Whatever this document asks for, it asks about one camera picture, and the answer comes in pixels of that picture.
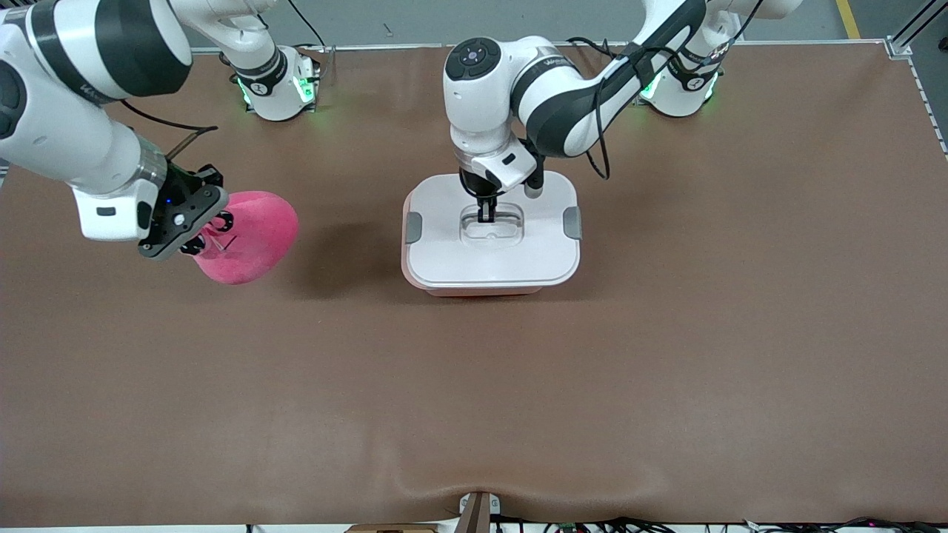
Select aluminium table edge rail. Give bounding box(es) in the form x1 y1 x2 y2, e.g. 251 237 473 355
189 38 912 58

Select translucent pinkish storage box base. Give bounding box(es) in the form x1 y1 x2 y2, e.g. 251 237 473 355
401 244 547 298

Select metal table edge bracket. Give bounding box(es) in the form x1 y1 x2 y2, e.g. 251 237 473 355
458 491 501 533

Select pink plush toy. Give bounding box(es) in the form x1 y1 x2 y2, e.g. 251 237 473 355
194 191 300 286

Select large table cover mat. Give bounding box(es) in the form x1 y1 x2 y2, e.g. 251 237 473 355
0 41 948 528

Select aluminium frame struts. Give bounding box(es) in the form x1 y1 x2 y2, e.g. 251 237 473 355
885 0 948 61

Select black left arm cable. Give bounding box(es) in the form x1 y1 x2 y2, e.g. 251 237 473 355
585 0 764 181

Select white box lid grey latches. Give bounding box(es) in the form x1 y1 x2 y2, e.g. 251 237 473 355
404 172 582 290

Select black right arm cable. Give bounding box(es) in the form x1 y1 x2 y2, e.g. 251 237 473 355
118 100 219 160

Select black cable at arm base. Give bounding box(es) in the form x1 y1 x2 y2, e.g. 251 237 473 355
567 36 630 61
285 0 328 53

